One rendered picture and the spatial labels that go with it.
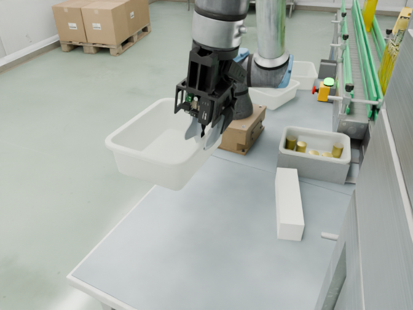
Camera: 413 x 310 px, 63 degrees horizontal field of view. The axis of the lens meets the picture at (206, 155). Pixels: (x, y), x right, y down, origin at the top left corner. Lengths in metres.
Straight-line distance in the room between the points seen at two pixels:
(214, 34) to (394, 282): 0.38
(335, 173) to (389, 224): 0.92
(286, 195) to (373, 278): 0.75
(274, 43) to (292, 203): 0.48
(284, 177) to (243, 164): 0.19
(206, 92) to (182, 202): 0.58
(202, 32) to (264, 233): 0.62
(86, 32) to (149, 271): 4.09
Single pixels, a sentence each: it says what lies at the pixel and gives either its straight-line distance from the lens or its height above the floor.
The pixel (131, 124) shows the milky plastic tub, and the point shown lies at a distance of 0.70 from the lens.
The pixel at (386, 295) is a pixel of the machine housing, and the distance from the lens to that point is 0.23.
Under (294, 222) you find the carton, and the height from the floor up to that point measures 0.81.
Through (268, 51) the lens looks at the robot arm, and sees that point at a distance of 1.13.
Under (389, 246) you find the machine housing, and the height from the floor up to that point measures 1.30.
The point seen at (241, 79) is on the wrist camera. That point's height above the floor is 1.22.
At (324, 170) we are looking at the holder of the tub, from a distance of 1.15.
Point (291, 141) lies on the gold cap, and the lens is 1.24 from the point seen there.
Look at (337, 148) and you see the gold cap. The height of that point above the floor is 0.81.
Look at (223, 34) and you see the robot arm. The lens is 0.49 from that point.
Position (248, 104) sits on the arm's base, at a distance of 1.27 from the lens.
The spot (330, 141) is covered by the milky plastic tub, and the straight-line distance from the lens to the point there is 1.28.
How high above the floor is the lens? 1.46
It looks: 35 degrees down
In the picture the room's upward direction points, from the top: straight up
